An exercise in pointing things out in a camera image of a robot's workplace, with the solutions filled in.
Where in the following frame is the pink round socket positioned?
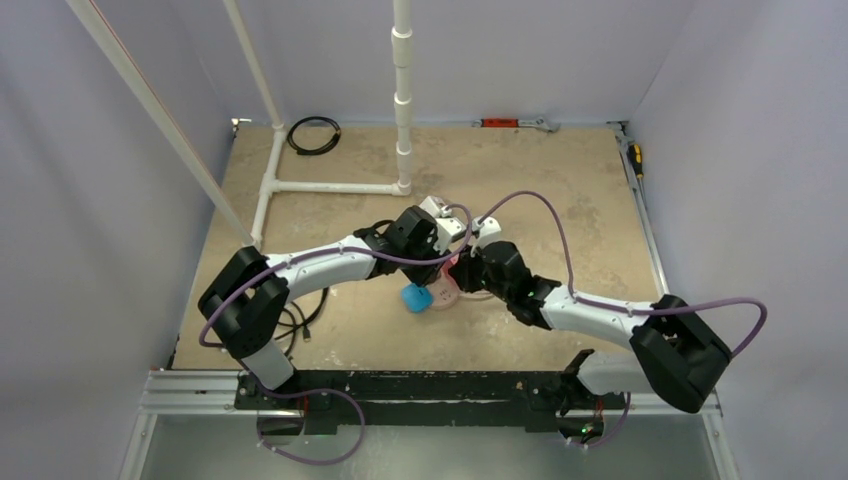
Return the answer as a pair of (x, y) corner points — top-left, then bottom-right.
(427, 276), (460, 310)

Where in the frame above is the pink triangular power strip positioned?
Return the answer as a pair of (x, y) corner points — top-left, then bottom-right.
(441, 257), (457, 277)

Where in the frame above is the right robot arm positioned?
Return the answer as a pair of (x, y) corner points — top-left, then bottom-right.
(448, 241), (732, 413)

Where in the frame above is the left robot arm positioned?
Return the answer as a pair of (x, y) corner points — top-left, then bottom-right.
(198, 206), (466, 409)

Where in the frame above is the blue square adapter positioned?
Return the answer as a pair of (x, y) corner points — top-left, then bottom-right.
(400, 284), (434, 314)

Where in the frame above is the yellow black screwdriver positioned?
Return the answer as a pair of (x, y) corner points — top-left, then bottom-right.
(628, 143), (644, 181)

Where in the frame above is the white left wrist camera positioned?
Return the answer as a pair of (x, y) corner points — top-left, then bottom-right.
(419, 195), (467, 255)

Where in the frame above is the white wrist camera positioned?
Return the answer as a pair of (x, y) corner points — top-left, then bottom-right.
(471, 216), (502, 256)
(419, 195), (467, 255)

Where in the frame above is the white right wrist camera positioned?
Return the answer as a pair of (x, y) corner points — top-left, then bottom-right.
(471, 216), (502, 256)

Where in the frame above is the black coiled cable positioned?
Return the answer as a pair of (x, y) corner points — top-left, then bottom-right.
(286, 116), (343, 158)

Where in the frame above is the black usb cable bundle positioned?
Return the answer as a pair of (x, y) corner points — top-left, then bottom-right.
(271, 284), (331, 356)

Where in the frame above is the red handled adjustable wrench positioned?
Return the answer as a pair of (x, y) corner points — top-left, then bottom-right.
(472, 116), (560, 133)

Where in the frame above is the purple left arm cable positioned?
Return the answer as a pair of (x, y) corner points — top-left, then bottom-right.
(198, 201), (474, 466)

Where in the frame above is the aluminium table edge rail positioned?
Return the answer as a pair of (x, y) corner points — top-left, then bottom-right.
(606, 121), (670, 294)

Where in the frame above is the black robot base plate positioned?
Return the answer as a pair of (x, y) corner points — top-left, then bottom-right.
(234, 368), (625, 435)

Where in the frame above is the aluminium front frame rail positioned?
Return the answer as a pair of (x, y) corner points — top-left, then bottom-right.
(138, 370), (239, 416)

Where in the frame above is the white PVC pipe frame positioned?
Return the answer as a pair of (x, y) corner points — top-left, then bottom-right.
(67, 0), (413, 247)

